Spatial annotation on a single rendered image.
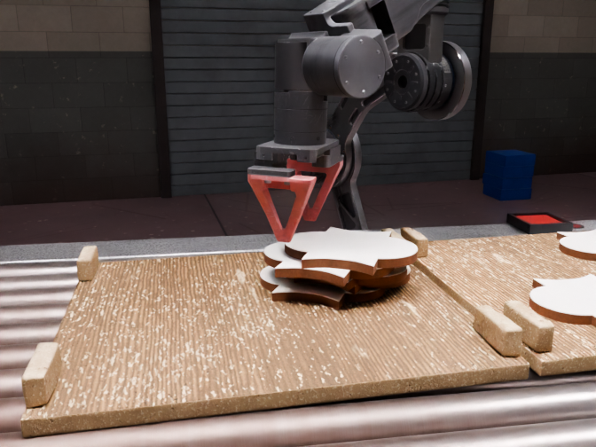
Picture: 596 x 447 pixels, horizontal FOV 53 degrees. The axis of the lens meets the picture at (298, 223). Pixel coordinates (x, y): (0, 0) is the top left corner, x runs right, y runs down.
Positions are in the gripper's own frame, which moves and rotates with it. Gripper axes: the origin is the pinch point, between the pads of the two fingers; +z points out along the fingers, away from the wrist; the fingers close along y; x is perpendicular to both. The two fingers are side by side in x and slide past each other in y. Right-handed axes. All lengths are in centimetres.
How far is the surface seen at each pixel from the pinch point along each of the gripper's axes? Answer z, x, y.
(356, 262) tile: 1.9, -8.0, -5.7
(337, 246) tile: 1.7, -5.0, -1.5
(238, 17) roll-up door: -56, 193, 431
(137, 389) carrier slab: 7.8, 4.9, -25.5
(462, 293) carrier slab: 6.9, -18.5, 3.1
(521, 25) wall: -61, -40, 585
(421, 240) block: 4.4, -12.6, 13.8
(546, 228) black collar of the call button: 7.2, -29.9, 38.4
